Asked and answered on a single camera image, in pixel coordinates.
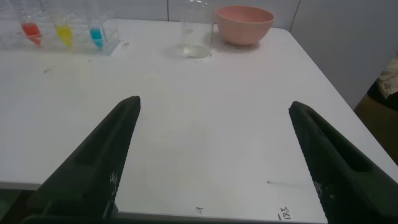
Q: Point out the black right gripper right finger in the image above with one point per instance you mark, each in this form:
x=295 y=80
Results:
x=345 y=174

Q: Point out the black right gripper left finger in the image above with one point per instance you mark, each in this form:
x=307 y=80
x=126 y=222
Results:
x=93 y=168

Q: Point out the test tube with blue pigment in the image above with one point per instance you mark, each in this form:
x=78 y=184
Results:
x=96 y=34

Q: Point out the test tube with yellow pigment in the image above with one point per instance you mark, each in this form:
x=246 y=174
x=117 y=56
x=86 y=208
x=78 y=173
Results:
x=64 y=33

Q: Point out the clear plastic test tube rack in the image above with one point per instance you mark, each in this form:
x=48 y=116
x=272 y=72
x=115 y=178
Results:
x=46 y=43

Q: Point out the test tube with red pigment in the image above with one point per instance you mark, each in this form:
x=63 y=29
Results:
x=31 y=31

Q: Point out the clear glass beaker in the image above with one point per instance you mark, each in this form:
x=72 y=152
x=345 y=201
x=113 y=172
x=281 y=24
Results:
x=196 y=46

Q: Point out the beige and black background bundle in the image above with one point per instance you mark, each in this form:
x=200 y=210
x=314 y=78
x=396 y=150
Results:
x=388 y=84

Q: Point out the pink bowl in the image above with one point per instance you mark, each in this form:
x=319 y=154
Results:
x=242 y=28

